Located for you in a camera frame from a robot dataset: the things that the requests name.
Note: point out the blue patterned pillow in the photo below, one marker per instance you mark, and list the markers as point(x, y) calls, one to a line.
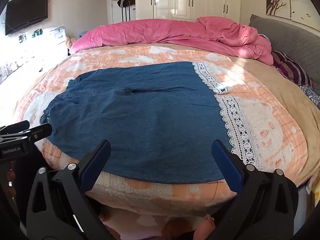
point(312, 95)

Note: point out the tan plush toy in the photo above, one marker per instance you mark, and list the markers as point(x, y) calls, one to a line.
point(70, 42)

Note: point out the blue denim pants lace trim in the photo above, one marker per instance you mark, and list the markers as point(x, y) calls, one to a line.
point(150, 117)

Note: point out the purple striped pillow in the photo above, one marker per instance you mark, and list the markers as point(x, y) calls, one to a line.
point(292, 70)

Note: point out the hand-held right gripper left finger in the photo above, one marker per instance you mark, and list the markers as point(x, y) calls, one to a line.
point(97, 166)

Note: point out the orange printed blanket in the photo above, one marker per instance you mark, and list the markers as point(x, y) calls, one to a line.
point(275, 110)

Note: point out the hanging bags on rack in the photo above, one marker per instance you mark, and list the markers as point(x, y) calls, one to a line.
point(123, 0)

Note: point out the white desk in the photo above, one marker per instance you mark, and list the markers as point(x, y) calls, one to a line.
point(25, 67)

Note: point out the white drawer cabinet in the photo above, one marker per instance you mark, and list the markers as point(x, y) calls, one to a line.
point(57, 36)

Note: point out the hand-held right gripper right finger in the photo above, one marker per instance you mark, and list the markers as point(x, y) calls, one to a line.
point(225, 166)

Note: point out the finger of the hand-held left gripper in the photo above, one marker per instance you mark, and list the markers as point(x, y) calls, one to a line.
point(40, 131)
point(15, 127)

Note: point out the pink duvet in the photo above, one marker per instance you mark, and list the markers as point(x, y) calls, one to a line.
point(150, 32)

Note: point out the white wardrobe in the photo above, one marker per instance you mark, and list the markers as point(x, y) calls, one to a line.
point(182, 0)

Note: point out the black wall television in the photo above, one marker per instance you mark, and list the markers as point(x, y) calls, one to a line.
point(25, 12)

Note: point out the grey quilted headboard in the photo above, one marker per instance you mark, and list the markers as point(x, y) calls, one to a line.
point(287, 37)

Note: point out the flower wall painting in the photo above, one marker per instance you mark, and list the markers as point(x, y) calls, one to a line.
point(275, 0)

